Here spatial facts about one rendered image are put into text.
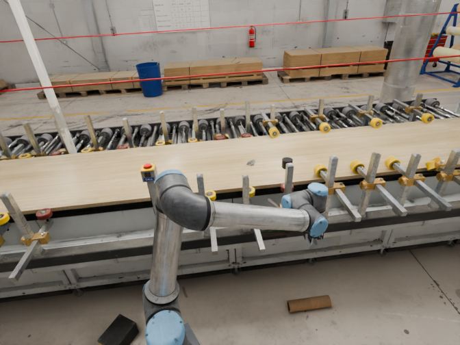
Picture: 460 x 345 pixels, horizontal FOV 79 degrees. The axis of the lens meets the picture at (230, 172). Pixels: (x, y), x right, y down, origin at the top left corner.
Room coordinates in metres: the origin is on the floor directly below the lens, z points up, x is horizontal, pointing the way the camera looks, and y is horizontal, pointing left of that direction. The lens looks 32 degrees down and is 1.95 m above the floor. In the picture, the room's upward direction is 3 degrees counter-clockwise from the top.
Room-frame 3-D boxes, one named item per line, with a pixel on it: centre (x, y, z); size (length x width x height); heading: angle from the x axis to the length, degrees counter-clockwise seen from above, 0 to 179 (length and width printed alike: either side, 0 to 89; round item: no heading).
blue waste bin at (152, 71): (6.87, 1.74, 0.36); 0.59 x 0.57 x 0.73; 2
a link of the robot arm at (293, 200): (0.99, -0.29, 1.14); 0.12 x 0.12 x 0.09; 19
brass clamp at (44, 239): (1.20, 1.14, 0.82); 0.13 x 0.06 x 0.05; 95
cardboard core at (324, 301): (1.20, -0.52, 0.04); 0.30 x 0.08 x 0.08; 95
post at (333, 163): (1.35, -0.58, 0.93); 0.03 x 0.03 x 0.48; 5
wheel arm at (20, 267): (1.14, 1.12, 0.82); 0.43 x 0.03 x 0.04; 5
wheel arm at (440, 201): (1.37, -1.12, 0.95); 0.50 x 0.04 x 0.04; 5
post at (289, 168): (1.33, -0.33, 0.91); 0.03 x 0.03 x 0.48; 5
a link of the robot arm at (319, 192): (1.04, -0.40, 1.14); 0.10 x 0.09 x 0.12; 109
